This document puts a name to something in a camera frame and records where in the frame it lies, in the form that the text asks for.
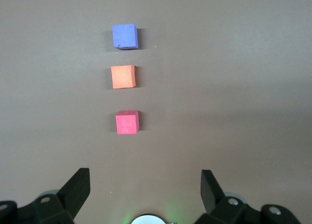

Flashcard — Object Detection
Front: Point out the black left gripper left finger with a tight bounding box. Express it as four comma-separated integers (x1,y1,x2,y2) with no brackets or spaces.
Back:
0,167,91,224

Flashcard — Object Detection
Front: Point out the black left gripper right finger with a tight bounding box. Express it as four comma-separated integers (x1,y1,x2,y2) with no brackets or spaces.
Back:
195,169,300,224

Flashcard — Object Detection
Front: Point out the orange foam block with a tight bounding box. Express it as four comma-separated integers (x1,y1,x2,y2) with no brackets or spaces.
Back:
110,64,137,89

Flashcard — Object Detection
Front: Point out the red foam block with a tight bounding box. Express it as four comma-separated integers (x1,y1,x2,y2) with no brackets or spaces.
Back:
115,109,140,135

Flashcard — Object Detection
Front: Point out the brown table mat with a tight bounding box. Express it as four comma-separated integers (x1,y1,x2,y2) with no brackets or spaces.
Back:
0,0,312,224

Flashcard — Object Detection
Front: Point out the purple foam block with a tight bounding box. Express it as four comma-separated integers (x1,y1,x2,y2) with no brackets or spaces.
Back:
112,23,139,50

